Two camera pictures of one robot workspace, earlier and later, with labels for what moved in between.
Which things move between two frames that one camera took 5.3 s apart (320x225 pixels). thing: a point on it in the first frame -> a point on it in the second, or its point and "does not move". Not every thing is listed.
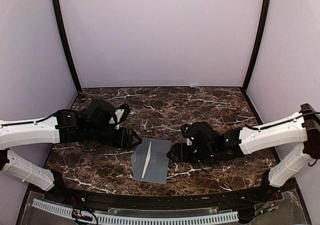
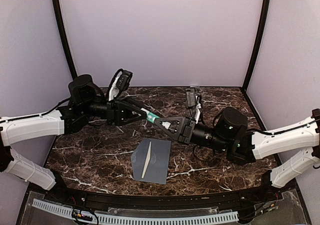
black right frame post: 266,12 does not move
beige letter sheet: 148,160 does not move
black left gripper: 126,143 -> 117,112
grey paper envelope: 157,171 does not move
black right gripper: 180,155 -> 187,129
